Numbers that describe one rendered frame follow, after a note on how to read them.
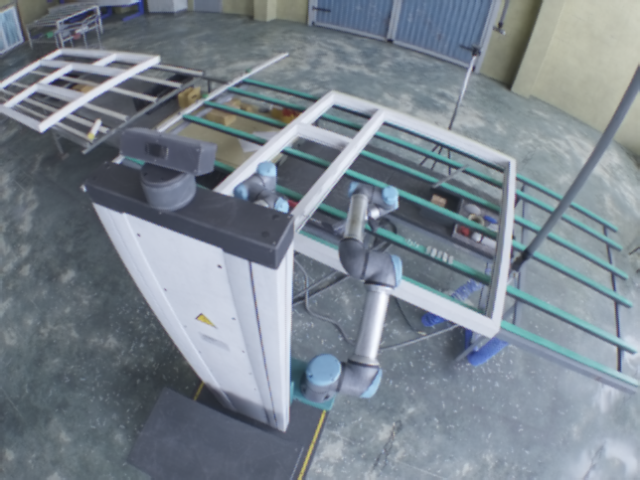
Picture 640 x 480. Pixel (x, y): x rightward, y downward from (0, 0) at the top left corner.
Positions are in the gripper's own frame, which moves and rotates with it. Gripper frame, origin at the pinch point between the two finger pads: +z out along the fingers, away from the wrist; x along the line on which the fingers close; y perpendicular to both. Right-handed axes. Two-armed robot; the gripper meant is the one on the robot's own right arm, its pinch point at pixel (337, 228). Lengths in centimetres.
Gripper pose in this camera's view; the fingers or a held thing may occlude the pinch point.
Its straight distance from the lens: 158.2
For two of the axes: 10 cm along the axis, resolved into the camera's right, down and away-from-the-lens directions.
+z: -9.0, 4.3, -1.0
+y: -4.4, -8.2, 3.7
